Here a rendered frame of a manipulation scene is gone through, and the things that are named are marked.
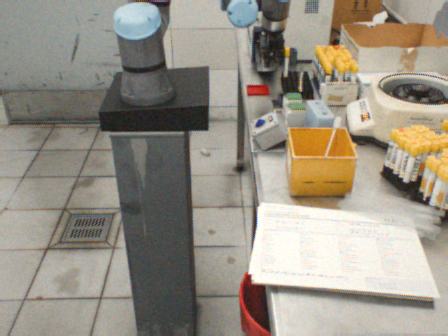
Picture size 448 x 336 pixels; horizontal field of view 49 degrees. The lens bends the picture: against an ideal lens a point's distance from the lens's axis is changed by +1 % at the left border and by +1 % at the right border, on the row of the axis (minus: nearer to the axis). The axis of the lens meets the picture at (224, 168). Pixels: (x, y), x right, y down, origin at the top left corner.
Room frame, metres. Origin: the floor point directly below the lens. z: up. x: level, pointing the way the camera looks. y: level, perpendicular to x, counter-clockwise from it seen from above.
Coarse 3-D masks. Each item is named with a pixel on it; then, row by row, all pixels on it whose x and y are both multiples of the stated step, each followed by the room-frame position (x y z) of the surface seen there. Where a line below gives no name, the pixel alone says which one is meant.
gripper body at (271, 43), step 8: (264, 32) 1.49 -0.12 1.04; (272, 32) 1.45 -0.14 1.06; (280, 32) 1.41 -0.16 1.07; (264, 40) 1.46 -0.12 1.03; (272, 40) 1.40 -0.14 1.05; (280, 40) 1.40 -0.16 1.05; (264, 48) 1.44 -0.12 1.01; (272, 48) 1.43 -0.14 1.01; (280, 48) 1.44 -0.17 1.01; (264, 56) 1.45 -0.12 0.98; (272, 56) 1.46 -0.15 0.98; (280, 56) 1.45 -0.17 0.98
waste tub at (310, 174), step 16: (288, 128) 0.99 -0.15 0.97; (304, 128) 0.99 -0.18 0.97; (320, 128) 0.99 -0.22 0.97; (288, 144) 0.96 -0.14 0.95; (304, 144) 0.99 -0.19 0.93; (320, 144) 0.99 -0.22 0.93; (336, 144) 0.99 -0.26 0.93; (352, 144) 0.92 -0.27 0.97; (288, 160) 0.94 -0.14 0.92; (304, 160) 0.86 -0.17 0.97; (320, 160) 0.86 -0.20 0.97; (336, 160) 0.86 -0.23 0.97; (352, 160) 0.86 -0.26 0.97; (288, 176) 0.92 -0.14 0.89; (304, 176) 0.86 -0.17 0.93; (320, 176) 0.86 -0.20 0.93; (336, 176) 0.86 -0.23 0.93; (352, 176) 0.86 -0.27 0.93; (304, 192) 0.86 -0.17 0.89; (320, 192) 0.86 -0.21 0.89; (336, 192) 0.86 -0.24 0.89
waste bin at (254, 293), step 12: (240, 288) 1.02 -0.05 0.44; (252, 288) 1.05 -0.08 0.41; (264, 288) 1.09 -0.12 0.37; (240, 300) 0.98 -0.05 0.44; (252, 300) 1.05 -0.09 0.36; (264, 300) 1.08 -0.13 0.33; (240, 312) 0.99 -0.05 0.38; (252, 312) 1.04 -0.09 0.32; (264, 312) 1.06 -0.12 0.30; (252, 324) 0.90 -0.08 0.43; (264, 324) 1.04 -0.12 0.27
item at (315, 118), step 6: (312, 102) 1.13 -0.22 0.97; (318, 102) 1.13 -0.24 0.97; (306, 108) 1.14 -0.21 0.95; (312, 108) 1.10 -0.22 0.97; (318, 108) 1.10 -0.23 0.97; (324, 108) 1.10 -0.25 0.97; (306, 114) 1.13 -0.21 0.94; (312, 114) 1.09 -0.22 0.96; (318, 114) 1.06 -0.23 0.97; (324, 114) 1.07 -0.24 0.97; (330, 114) 1.06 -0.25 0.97; (306, 120) 1.13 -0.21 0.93; (312, 120) 1.08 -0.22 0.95; (318, 120) 1.04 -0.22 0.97; (324, 120) 1.04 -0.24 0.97; (330, 120) 1.05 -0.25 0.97; (306, 126) 1.13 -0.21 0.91; (312, 126) 1.08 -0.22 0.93; (318, 126) 1.04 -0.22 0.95; (324, 126) 1.05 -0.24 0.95; (330, 126) 1.05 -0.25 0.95
